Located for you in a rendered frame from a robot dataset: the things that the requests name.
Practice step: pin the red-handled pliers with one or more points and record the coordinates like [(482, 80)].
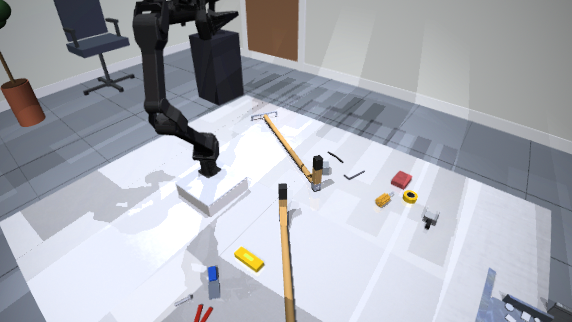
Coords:
[(206, 315)]

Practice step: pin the pink rectangular block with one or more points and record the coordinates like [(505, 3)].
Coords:
[(401, 180)]

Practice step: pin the blue-handled scraper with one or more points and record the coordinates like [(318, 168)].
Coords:
[(213, 285)]

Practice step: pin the long scraper with wooden handle and dark grey blade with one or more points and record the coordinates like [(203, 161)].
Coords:
[(287, 280)]

